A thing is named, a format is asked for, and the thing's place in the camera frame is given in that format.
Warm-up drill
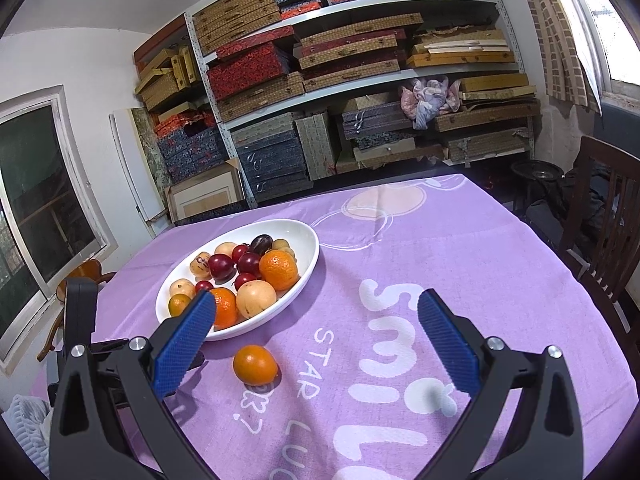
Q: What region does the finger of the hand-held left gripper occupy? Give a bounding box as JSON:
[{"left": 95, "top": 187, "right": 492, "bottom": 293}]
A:
[{"left": 91, "top": 338, "right": 132, "bottom": 355}]

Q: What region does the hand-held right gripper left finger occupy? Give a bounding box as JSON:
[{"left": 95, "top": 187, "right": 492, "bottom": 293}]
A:
[{"left": 47, "top": 290, "right": 217, "bottom": 480}]

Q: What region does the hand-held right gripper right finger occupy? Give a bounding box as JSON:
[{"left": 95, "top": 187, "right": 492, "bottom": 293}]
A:
[{"left": 417, "top": 288, "right": 583, "bottom": 480}]

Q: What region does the green-tinged orange mandarin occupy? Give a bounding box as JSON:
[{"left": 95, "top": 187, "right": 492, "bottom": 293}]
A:
[{"left": 168, "top": 293, "right": 193, "bottom": 318}]

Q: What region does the medium orange mandarin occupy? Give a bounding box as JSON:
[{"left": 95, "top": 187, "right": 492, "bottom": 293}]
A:
[{"left": 207, "top": 287, "right": 238, "bottom": 330}]

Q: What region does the small orange mandarin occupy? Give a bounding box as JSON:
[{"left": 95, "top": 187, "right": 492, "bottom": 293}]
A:
[{"left": 233, "top": 345, "right": 279, "bottom": 387}]

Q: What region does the pale peach tomato-shaped fruit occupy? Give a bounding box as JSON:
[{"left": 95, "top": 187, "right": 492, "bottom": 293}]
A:
[{"left": 236, "top": 281, "right": 277, "bottom": 319}]

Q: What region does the dark red plum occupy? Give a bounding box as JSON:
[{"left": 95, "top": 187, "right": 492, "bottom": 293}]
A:
[
  {"left": 208, "top": 253, "right": 236, "bottom": 281},
  {"left": 236, "top": 252, "right": 262, "bottom": 277}
]

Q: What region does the large orange mandarin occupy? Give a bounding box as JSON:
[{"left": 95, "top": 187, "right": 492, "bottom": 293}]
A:
[{"left": 258, "top": 250, "right": 299, "bottom": 292}]

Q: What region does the white oval plate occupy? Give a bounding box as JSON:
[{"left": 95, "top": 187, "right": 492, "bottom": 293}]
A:
[{"left": 155, "top": 219, "right": 320, "bottom": 342}]

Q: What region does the person's left forearm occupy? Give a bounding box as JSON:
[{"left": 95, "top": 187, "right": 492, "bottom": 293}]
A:
[{"left": 0, "top": 394, "right": 53, "bottom": 466}]

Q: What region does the light wooden chair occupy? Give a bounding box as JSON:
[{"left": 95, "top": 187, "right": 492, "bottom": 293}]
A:
[{"left": 37, "top": 259, "right": 118, "bottom": 362}]

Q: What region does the white framed window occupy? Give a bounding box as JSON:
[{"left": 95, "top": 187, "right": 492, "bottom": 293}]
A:
[{"left": 0, "top": 85, "right": 120, "bottom": 376}]

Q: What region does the purple printed tablecloth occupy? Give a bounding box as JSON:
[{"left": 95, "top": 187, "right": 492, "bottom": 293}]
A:
[{"left": 30, "top": 174, "right": 631, "bottom": 480}]

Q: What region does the white board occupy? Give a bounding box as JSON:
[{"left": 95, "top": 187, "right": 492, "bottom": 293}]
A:
[{"left": 109, "top": 106, "right": 171, "bottom": 238}]

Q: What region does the cardboard box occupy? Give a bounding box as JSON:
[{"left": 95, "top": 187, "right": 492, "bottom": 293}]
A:
[{"left": 164, "top": 157, "right": 246, "bottom": 223}]

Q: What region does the stack of blue patterned boxes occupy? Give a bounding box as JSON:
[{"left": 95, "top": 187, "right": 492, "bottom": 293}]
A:
[{"left": 155, "top": 112, "right": 228, "bottom": 186}]

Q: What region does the black round stool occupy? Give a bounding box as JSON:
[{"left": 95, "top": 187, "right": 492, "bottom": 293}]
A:
[{"left": 510, "top": 159, "right": 567, "bottom": 213}]

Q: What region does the stack of dark grey boxes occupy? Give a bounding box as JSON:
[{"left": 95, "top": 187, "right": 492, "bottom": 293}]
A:
[{"left": 232, "top": 125, "right": 313, "bottom": 203}]

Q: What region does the dark wooden chair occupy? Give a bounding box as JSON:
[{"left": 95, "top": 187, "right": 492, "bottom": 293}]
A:
[{"left": 556, "top": 135, "right": 640, "bottom": 348}]

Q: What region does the black bag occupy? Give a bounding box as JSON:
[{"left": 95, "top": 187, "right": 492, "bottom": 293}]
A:
[{"left": 560, "top": 166, "right": 618, "bottom": 243}]

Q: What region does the stack of dark flat boxes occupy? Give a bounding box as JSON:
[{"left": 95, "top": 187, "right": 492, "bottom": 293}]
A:
[{"left": 341, "top": 100, "right": 417, "bottom": 150}]

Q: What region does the upright woven box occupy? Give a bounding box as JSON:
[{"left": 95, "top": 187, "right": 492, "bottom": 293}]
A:
[{"left": 294, "top": 111, "right": 337, "bottom": 181}]

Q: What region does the pink cloth bundle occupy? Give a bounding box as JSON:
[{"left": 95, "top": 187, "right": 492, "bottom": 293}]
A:
[{"left": 398, "top": 75, "right": 462, "bottom": 131}]

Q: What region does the red patterned box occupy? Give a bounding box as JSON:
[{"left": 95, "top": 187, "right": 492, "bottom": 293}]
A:
[
  {"left": 216, "top": 25, "right": 296, "bottom": 61},
  {"left": 206, "top": 42, "right": 293, "bottom": 102}
]

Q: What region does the stack of yellow wooden boxes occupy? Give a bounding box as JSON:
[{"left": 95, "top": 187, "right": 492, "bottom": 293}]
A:
[{"left": 406, "top": 27, "right": 538, "bottom": 102}]

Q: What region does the brick pattern curtain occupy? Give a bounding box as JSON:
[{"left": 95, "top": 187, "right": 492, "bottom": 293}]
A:
[{"left": 515, "top": 0, "right": 602, "bottom": 111}]

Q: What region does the stack of woven bamboo boxes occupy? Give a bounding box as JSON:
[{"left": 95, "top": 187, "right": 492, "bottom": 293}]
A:
[{"left": 134, "top": 0, "right": 506, "bottom": 111}]

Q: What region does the white metal shelf rack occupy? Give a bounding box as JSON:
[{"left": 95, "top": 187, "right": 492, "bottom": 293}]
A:
[{"left": 184, "top": 0, "right": 540, "bottom": 211}]

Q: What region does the bright window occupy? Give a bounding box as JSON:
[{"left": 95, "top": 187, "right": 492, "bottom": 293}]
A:
[{"left": 542, "top": 0, "right": 640, "bottom": 98}]

